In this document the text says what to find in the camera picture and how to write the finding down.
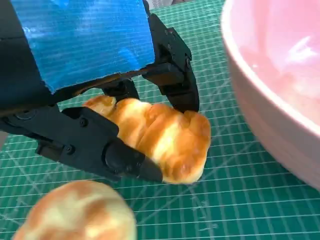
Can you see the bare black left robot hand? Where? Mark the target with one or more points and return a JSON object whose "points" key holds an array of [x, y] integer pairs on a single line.
{"points": [[82, 42]]}

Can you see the long twisted toy bread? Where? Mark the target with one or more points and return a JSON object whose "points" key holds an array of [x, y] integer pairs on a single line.
{"points": [[170, 140]]}

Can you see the round toy bread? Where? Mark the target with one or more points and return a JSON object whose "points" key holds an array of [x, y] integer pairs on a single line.
{"points": [[75, 212]]}

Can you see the pink bowl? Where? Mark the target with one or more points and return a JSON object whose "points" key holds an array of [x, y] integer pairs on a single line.
{"points": [[275, 62]]}

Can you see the green cutting mat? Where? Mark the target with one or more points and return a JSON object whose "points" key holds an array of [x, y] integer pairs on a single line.
{"points": [[225, 200]]}

